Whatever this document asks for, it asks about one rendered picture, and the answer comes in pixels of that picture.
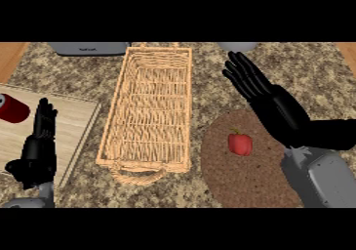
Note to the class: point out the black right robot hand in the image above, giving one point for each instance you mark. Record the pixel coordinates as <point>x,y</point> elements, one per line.
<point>277,107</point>

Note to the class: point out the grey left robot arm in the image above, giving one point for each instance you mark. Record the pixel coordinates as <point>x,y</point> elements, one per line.
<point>33,198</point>

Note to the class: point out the grey appliance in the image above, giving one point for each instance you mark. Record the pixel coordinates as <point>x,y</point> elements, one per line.
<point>89,49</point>

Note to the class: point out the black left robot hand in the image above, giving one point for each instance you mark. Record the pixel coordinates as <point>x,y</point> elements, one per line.
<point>36,153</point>

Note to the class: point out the red can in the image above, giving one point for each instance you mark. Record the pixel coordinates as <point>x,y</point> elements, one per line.
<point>9,108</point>

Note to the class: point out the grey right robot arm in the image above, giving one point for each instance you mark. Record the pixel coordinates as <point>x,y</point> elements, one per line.
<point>324,179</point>

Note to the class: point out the brown round placemat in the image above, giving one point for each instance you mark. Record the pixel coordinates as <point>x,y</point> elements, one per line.
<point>247,162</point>

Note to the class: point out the wicker basket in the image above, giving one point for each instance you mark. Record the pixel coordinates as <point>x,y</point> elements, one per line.
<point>148,110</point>

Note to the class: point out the pale wooden cutting board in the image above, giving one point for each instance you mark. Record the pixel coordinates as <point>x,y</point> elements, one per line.
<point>40,130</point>

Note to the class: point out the pale grey round object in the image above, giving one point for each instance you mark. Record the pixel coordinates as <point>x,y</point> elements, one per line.
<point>237,46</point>

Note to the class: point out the red bell pepper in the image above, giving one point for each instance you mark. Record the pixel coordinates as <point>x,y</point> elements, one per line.
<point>240,144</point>

